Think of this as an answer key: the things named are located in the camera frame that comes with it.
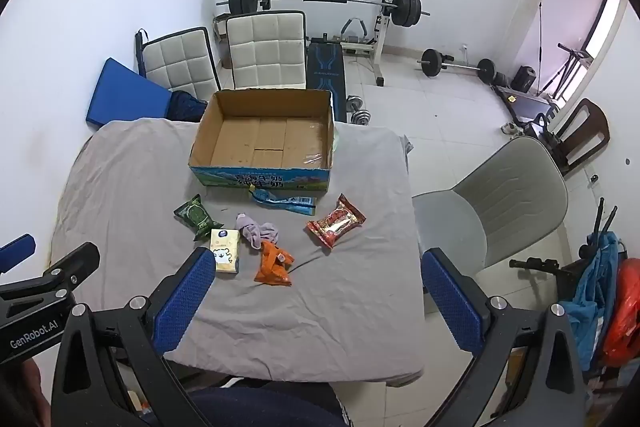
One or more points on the black speaker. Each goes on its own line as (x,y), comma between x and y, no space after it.
(525,78)

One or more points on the green snack packet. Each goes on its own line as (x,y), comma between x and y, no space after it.
(197,217)

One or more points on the pale yellow tissue pack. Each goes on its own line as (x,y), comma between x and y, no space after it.
(225,253)

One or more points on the white barbell rack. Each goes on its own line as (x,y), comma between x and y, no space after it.
(385,29)

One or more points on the white quilted chair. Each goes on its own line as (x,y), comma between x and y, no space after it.
(177,62)
(265,52)

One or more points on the black padded bar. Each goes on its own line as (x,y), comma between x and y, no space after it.
(535,264)

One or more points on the chrome dumbbell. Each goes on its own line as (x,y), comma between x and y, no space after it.
(354,103)
(361,117)

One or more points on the person's dark blue clothing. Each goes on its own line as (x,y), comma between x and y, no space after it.
(270,407)

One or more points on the black and blue weight bench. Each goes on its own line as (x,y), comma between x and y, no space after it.
(325,72)

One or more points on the window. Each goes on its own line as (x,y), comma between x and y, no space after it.
(607,22)

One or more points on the blue folded mat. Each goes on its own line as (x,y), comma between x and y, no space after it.
(125,97)

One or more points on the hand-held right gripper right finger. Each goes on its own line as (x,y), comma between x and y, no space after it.
(452,302)

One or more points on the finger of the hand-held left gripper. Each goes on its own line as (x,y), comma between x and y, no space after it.
(75,264)
(15,252)

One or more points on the short barbell with black plates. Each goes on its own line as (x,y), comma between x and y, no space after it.
(432,63)

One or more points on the blue bag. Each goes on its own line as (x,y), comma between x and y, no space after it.
(590,307)

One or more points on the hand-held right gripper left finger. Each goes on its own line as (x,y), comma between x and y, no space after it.
(182,302)

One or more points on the long blue packet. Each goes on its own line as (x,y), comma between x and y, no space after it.
(285,203)

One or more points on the purple sock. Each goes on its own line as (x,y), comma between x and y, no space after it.
(255,229)

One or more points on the dark blue cloth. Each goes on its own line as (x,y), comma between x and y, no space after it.
(187,107)

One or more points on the pale green sheet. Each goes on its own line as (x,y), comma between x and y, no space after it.
(336,142)

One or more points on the red snack packet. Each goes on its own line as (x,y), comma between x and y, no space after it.
(335,222)

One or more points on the black treadmill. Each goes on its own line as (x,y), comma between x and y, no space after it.
(520,101)

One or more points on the brown wooden chair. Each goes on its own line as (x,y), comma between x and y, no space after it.
(595,127)

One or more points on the orange bag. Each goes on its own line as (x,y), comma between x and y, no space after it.
(622,312)

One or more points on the pair of white shoes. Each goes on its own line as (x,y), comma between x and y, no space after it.
(512,129)

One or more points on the black rolled rod bag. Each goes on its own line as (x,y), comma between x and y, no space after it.
(139,54)

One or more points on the grey plastic chair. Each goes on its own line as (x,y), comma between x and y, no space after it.
(515,197)

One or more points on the printed cardboard box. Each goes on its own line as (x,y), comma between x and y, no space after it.
(260,137)

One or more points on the orange snack packet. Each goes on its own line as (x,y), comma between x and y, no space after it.
(272,268)

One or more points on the thin black pole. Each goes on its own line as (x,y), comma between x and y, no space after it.
(541,32)

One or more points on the black sticks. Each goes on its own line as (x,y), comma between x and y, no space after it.
(600,217)

